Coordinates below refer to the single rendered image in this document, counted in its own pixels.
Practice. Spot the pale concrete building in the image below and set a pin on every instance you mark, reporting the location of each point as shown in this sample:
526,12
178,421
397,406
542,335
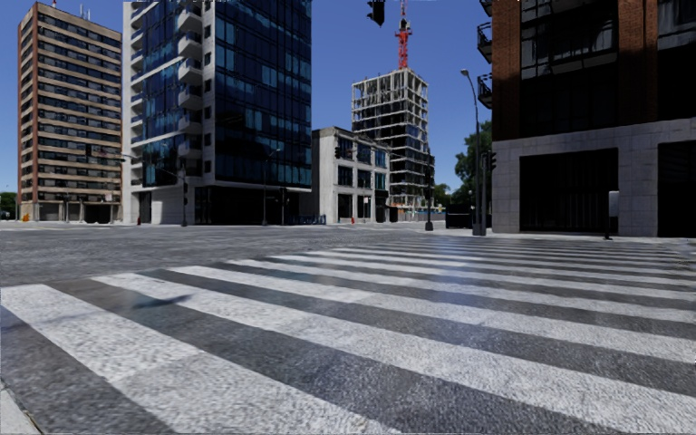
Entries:
348,174

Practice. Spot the traffic light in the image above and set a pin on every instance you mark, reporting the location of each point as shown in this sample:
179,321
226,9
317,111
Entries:
376,11
184,196
478,163
429,190

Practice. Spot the grey street lamp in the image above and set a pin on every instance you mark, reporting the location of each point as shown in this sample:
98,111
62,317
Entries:
265,190

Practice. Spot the trees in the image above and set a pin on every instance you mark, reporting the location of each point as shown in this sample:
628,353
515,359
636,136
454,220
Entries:
470,163
7,204

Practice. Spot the glass tower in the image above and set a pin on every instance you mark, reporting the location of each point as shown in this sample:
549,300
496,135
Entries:
239,98

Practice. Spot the red brick building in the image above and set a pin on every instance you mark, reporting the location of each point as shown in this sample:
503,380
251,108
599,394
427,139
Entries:
587,109

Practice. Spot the brown and tan tower building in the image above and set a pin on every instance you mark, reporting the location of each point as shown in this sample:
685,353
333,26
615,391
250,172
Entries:
70,109

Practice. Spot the unfinished concrete frame building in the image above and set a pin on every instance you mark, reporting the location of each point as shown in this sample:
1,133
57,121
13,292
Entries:
391,119

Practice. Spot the sign on a post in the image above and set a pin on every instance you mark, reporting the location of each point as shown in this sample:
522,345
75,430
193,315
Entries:
611,206

